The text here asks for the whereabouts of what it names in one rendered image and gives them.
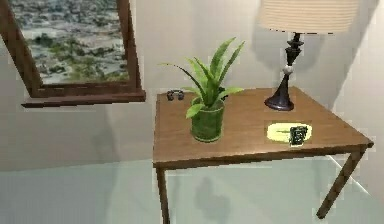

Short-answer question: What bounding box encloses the green potted house plant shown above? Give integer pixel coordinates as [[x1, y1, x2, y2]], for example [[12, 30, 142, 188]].
[[159, 37, 246, 144]]

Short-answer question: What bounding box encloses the brown wooden table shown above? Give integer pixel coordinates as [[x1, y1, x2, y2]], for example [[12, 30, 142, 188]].
[[152, 86, 375, 224]]

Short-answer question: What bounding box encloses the black lamp with beige shade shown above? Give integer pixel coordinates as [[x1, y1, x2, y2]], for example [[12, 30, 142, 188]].
[[258, 0, 360, 112]]

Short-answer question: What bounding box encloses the yellow-green flat object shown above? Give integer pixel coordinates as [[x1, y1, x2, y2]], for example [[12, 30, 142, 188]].
[[266, 122, 314, 147]]

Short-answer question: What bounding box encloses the brown framed window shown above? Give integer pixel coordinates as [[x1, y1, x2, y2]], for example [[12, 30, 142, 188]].
[[0, 0, 147, 109]]

